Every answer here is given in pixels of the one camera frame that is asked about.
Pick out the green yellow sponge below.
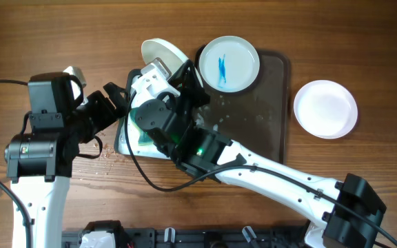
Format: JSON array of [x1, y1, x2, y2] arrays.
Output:
[[129, 108, 153, 146]]

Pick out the white plate blue smear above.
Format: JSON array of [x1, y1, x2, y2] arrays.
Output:
[[141, 38, 189, 75]]

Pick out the pinkish white plate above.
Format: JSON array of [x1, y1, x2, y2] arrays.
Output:
[[293, 80, 358, 139]]

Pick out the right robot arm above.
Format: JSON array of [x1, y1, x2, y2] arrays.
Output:
[[131, 61, 386, 247]]

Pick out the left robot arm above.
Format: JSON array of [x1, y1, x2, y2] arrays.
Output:
[[5, 72, 128, 247]]

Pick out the black tray with white liner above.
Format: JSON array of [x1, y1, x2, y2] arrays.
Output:
[[114, 68, 182, 160]]

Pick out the brown plastic tray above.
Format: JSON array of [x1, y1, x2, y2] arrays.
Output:
[[194, 50, 290, 164]]

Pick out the white plate blue streak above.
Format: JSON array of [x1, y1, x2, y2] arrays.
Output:
[[198, 36, 261, 93]]

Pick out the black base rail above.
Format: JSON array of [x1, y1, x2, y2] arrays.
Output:
[[59, 220, 323, 248]]

